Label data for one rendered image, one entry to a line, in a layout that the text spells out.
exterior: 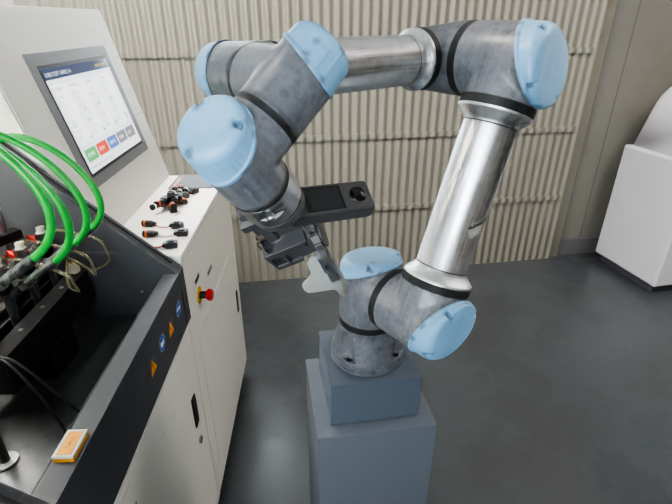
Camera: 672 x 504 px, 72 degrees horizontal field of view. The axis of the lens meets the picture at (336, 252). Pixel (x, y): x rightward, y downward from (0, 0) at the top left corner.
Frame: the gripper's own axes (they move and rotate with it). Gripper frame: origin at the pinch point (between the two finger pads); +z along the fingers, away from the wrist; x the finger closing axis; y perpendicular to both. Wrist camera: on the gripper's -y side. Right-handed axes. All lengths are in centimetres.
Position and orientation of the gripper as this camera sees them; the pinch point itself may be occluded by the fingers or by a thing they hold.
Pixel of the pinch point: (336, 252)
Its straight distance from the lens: 73.5
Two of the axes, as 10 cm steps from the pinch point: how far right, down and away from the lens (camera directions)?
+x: 2.8, 8.6, -4.2
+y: -9.2, 3.7, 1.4
